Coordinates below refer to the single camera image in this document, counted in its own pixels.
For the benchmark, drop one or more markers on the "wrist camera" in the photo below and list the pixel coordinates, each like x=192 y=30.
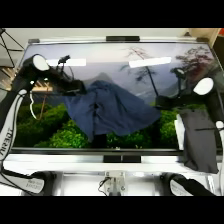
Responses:
x=178 y=73
x=64 y=60

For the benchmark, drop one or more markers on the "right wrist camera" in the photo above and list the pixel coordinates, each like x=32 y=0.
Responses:
x=178 y=73

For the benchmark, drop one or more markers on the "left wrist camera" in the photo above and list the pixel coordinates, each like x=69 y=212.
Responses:
x=64 y=60

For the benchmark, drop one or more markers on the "white garment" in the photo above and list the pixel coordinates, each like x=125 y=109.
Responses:
x=179 y=131

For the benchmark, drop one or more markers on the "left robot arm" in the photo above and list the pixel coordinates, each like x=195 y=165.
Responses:
x=23 y=77

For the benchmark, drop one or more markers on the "blue shirt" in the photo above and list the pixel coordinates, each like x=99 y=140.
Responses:
x=113 y=106

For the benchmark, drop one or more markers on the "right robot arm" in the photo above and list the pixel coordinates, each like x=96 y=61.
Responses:
x=213 y=100

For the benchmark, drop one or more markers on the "silver frame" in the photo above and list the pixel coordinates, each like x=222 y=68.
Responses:
x=83 y=173

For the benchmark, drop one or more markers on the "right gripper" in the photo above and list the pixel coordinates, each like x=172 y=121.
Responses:
x=164 y=102

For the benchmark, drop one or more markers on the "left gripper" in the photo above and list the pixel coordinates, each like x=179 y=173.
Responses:
x=76 y=87

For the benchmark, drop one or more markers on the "black tripod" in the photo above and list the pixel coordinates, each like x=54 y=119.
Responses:
x=7 y=43

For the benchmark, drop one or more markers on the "dark grey garment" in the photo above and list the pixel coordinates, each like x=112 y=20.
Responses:
x=200 y=140

